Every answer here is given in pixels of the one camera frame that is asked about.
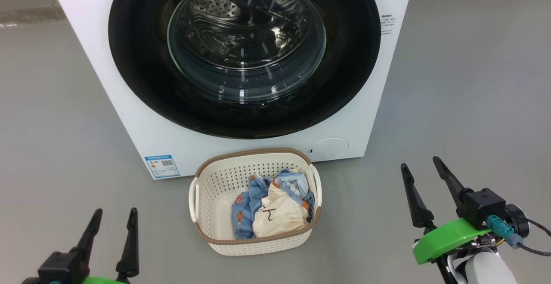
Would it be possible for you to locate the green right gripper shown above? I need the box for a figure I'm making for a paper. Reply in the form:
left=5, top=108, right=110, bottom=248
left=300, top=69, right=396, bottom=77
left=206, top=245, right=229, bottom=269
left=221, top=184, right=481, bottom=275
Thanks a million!
left=401, top=156, right=495, bottom=265

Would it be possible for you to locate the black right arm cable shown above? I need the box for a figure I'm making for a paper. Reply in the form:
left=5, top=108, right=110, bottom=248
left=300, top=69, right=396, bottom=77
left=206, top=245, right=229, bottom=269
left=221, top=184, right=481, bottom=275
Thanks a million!
left=517, top=217, right=551, bottom=257

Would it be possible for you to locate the cream perforated laundry basket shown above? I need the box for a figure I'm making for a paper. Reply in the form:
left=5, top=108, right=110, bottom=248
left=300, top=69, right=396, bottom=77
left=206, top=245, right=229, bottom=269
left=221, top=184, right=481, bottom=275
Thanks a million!
left=189, top=148, right=322, bottom=256

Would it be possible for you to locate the cream garment with black mark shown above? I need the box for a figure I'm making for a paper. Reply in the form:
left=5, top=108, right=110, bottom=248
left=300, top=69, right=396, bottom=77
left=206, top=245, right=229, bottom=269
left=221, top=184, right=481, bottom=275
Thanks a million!
left=252, top=181, right=310, bottom=238

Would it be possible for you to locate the teal cable connector plug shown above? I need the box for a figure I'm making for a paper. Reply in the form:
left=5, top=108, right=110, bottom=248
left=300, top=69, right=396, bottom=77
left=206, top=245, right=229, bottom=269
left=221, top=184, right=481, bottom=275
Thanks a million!
left=487, top=214, right=523, bottom=249

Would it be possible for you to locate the blue garment with orange print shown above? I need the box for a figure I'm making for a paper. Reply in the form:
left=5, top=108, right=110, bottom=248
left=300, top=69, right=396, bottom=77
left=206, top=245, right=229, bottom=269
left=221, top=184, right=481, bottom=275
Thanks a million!
left=232, top=169, right=316, bottom=240

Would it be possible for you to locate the round drain filter cover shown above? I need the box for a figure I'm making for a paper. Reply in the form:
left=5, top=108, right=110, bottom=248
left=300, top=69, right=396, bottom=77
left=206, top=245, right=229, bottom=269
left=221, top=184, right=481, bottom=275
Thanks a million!
left=308, top=138, right=350, bottom=162

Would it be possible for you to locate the black round glass washer door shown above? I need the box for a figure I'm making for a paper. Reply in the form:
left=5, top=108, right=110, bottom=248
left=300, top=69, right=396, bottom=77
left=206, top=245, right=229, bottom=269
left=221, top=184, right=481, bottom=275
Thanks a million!
left=108, top=0, right=382, bottom=139

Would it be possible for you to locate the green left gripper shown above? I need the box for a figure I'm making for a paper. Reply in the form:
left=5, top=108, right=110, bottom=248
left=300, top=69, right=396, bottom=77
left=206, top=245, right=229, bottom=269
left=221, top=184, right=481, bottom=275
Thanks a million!
left=71, top=208, right=139, bottom=284

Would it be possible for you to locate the blue energy label sticker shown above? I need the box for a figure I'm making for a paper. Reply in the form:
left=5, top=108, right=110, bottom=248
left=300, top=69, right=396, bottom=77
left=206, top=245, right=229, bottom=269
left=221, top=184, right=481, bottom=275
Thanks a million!
left=145, top=154, right=180, bottom=179

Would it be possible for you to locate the white front-load washing machine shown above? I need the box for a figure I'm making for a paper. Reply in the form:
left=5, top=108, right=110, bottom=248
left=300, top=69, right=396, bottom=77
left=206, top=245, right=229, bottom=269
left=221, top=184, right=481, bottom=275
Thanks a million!
left=45, top=0, right=416, bottom=180

